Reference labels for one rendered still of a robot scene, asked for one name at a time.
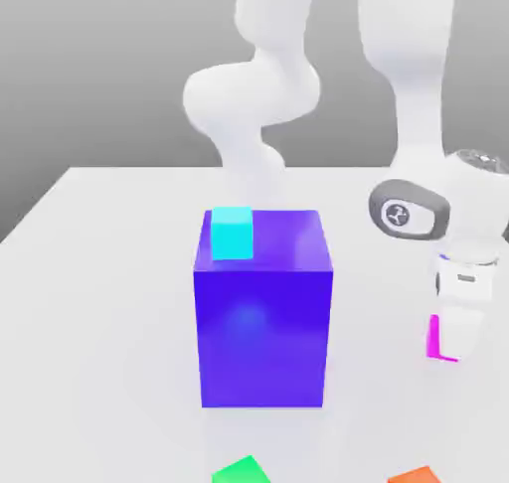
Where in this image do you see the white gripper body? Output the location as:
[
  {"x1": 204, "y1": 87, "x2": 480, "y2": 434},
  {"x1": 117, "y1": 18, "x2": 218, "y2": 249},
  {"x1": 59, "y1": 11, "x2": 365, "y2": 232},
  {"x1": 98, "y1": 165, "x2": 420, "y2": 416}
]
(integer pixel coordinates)
[{"x1": 436, "y1": 296, "x2": 486, "y2": 361}]

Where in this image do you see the small magenta cube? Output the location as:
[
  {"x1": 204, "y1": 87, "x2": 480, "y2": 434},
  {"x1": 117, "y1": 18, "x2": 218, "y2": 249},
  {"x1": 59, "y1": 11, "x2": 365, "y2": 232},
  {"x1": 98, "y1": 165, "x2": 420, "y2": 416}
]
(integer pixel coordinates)
[{"x1": 425, "y1": 313, "x2": 459, "y2": 364}]

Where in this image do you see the small orange cube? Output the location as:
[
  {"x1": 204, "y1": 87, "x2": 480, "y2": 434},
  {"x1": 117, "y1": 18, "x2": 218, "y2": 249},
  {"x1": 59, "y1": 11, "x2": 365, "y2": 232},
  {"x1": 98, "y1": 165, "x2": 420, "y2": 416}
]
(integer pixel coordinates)
[{"x1": 387, "y1": 465, "x2": 443, "y2": 483}]

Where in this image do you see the small cyan cube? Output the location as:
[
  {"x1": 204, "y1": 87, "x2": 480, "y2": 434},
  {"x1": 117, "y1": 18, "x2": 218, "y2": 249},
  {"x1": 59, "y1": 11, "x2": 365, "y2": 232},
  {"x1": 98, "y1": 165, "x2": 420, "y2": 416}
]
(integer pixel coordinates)
[{"x1": 210, "y1": 206, "x2": 255, "y2": 262}]

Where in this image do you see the small green cube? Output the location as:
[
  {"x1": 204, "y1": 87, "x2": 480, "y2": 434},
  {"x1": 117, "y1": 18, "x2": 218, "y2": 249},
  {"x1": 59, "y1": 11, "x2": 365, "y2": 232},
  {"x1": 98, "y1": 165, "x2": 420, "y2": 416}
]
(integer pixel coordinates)
[{"x1": 210, "y1": 454, "x2": 272, "y2": 483}]

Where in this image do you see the large blue box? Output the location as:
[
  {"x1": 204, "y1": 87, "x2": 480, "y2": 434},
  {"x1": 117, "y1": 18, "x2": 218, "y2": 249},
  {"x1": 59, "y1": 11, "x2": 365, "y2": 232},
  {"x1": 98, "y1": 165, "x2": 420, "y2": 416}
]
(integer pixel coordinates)
[{"x1": 192, "y1": 209, "x2": 334, "y2": 409}]

